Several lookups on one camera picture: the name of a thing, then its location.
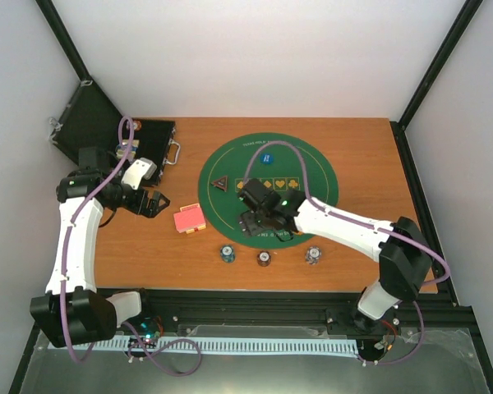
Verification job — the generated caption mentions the orange big blind button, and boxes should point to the orange big blind button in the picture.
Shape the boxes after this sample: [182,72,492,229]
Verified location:
[279,231,294,242]

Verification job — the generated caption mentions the dark red chip stack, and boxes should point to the dark red chip stack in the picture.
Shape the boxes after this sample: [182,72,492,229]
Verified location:
[257,250,271,267]

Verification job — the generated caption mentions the red playing card deck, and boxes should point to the red playing card deck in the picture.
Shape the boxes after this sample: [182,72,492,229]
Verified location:
[173,203,206,234]

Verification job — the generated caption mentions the triangular dealer button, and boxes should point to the triangular dealer button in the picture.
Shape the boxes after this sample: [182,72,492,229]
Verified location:
[210,176,228,192]

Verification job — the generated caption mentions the blue small blind button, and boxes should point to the blue small blind button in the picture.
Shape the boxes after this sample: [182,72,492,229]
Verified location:
[259,152,274,165]

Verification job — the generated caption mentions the blue poker chip stack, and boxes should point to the blue poker chip stack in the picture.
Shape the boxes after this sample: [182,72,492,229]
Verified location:
[219,245,236,263]

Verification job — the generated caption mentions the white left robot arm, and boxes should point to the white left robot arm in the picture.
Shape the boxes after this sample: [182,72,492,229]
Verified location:
[30,147,169,348]

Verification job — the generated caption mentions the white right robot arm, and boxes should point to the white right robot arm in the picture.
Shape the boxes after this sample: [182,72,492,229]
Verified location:
[237,179,432,332]

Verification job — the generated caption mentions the round green poker mat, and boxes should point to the round green poker mat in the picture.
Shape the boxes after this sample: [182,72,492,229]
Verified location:
[197,131,339,250]

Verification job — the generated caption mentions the blue card box in case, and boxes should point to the blue card box in case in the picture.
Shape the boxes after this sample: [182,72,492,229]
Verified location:
[116,140,140,162]

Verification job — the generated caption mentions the white purple chip stack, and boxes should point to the white purple chip stack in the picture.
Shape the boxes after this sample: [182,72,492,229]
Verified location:
[305,245,322,265]

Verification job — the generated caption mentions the orange chip in case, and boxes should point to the orange chip in case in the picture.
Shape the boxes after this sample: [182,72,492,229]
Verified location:
[133,120,142,131]

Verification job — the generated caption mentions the black poker case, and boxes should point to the black poker case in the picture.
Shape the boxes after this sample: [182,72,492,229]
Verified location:
[50,80,176,186]

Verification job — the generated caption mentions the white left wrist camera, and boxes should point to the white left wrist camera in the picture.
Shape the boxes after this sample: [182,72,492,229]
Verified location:
[121,158,157,190]

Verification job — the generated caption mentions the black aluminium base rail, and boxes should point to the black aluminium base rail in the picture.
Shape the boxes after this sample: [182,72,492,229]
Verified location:
[131,289,480,338]

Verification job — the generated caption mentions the light blue cable duct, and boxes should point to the light blue cable duct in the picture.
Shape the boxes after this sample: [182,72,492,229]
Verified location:
[94,336,361,356]

